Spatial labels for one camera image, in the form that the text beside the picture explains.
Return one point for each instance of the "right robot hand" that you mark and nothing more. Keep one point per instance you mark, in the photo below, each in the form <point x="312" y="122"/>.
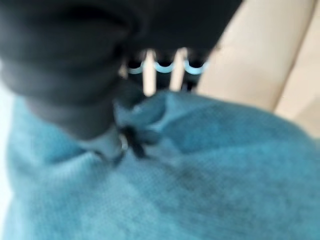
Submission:
<point x="75" y="62"/>

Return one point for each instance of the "teal blue cushion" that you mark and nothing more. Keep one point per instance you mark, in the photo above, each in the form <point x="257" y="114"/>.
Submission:
<point x="200" y="175"/>

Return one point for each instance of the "cream leather sofa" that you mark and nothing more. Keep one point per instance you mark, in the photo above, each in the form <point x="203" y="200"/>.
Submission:
<point x="262" y="57"/>

